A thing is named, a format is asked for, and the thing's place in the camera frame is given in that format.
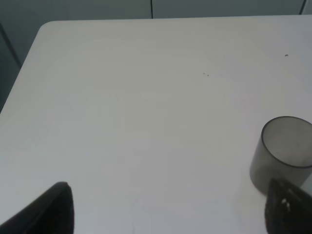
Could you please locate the smoky transparent plastic cup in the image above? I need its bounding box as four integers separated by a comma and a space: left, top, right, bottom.
250, 116, 312, 195

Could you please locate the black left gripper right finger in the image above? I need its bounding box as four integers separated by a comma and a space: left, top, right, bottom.
265, 179, 312, 234

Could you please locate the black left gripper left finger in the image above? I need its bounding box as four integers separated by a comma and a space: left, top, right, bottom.
0, 181, 75, 234

